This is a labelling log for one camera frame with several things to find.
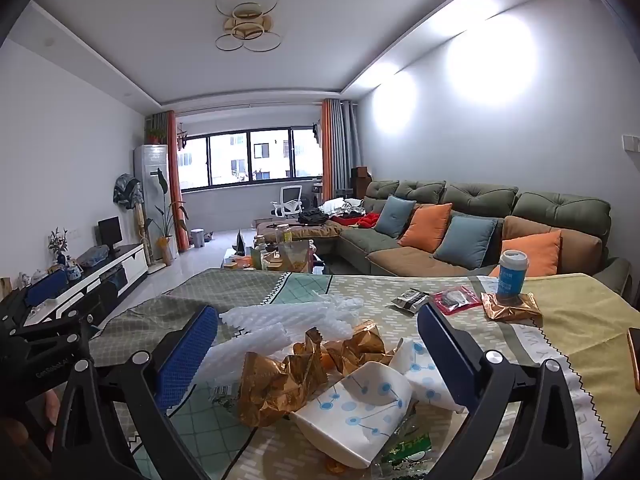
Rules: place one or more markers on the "red cloth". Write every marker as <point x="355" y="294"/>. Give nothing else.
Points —
<point x="357" y="221"/>

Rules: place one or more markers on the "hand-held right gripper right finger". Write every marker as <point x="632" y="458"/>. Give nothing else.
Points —
<point x="445" y="355"/>

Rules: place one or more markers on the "white standing air conditioner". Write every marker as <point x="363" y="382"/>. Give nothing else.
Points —
<point x="147" y="160"/>

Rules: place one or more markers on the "cloth-covered standing fan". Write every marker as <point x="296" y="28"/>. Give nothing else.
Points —
<point x="127" y="190"/>

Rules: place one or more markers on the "blue cushion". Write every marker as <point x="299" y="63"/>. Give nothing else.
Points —
<point x="395" y="216"/>
<point x="465" y="242"/>

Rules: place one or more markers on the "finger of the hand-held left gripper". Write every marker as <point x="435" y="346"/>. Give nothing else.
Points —
<point x="47" y="285"/>
<point x="60" y="332"/>

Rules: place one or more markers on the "white clothes pile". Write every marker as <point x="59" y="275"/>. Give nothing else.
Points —
<point x="342" y="206"/>

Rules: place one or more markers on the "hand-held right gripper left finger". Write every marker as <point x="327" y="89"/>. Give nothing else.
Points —
<point x="185" y="355"/>

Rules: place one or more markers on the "white blue-dotted paper wrapper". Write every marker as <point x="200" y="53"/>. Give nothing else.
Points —
<point x="350" y="410"/>
<point x="425" y="380"/>

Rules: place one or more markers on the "blue cloth bundle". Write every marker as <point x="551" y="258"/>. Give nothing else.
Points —
<point x="94" y="256"/>

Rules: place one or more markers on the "patterned tablecloth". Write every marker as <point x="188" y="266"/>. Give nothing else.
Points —
<point x="300" y="290"/>

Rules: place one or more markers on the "green snack packet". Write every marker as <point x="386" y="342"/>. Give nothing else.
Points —
<point x="407" y="452"/>

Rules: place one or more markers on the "tall potted plant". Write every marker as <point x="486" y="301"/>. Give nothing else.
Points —
<point x="166" y="250"/>

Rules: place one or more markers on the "blue white porcelain jar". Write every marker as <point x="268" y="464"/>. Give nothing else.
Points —
<point x="75" y="269"/>

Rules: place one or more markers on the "black bag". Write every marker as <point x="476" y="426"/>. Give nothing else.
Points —
<point x="312" y="216"/>

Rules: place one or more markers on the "white office chair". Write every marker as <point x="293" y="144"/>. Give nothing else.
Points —
<point x="289" y="202"/>

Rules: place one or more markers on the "black packet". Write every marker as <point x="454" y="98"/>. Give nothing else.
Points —
<point x="410" y="300"/>

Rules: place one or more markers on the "orange cushion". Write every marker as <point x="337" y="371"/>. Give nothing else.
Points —
<point x="425" y="227"/>
<point x="537" y="252"/>

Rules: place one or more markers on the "green sofa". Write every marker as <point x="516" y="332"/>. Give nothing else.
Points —
<point x="555" y="210"/>

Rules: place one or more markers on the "black monitor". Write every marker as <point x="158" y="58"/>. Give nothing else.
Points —
<point x="109" y="232"/>

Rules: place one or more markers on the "small white bin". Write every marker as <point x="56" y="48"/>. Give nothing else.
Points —
<point x="197" y="237"/>

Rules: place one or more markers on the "gold foil wrapper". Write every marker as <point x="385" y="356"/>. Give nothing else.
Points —
<point x="362" y="345"/>
<point x="510" y="312"/>
<point x="270" y="385"/>

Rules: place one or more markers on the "red packet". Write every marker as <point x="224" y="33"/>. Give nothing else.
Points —
<point x="457" y="300"/>

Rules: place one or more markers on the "orange grey curtain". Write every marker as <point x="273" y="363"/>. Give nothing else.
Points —
<point x="332" y="150"/>
<point x="175" y="185"/>

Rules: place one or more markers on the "window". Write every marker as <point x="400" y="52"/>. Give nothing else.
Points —
<point x="250" y="157"/>

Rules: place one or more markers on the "person's left hand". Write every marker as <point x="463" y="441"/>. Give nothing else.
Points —
<point x="20" y="435"/>

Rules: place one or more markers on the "vase with flowers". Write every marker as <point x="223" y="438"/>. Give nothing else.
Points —
<point x="57" y="247"/>

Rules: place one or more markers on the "white foam fruit net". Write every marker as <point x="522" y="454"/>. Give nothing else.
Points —
<point x="260" y="345"/>

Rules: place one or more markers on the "white TV cabinet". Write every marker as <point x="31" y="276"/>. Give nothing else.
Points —
<point x="132" y="265"/>

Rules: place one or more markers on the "small potted plant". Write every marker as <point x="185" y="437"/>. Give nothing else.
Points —
<point x="155" y="136"/>

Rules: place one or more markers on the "coffee table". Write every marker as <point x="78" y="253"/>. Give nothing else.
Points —
<point x="240" y="262"/>

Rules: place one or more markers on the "wall switch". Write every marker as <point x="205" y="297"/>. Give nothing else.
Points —
<point x="631" y="143"/>

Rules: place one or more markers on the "orange flat object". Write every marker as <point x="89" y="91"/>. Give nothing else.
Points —
<point x="635" y="360"/>

